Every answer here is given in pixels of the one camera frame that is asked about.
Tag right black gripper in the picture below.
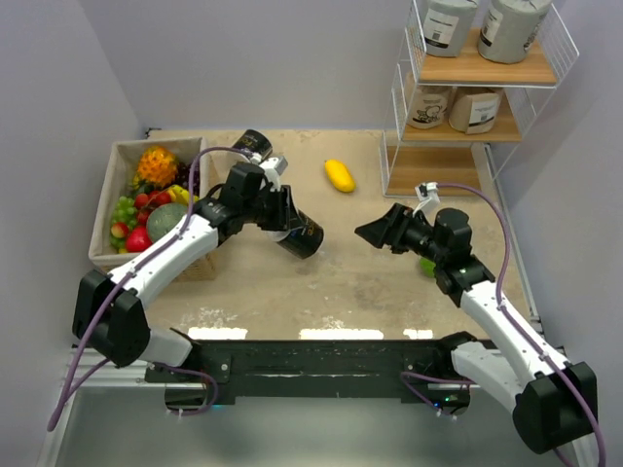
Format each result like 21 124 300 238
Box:
354 202 447 265

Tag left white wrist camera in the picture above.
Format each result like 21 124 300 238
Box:
260 156 288 192

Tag yellow mango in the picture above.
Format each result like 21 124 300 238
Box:
324 160 356 193

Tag yellow banana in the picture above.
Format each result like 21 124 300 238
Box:
166 185 190 206

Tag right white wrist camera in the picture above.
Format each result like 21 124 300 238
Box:
414 182 440 215

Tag red apple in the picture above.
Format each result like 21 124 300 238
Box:
126 225 152 253

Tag small peach fruit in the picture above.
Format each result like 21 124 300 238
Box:
110 222 129 239

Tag orange spiky fruit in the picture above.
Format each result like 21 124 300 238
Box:
132 145 178 189

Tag white wire wooden shelf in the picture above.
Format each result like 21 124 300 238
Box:
379 1 578 197

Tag green grapes bunch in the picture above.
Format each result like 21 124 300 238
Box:
110 196 136 250

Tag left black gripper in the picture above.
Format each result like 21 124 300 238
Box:
242 184 304 232

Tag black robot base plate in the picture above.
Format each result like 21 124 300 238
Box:
145 332 474 409

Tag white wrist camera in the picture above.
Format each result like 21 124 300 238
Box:
414 182 440 215
260 156 288 192

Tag black wrapped tissue roll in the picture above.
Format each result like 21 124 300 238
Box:
233 129 274 163

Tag green netted melon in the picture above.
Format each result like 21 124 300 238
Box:
146 203 188 243

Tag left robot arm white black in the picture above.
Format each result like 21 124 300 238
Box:
72 158 303 381

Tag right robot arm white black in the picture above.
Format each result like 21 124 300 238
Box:
355 204 599 454

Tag green lime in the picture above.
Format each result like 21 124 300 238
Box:
420 258 436 278

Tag dark purple grapes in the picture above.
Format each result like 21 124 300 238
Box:
174 162 201 195

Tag clear white tissue roll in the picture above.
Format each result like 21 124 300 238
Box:
267 210 324 260

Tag woven lined fruit basket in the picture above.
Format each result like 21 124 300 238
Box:
89 136 214 271

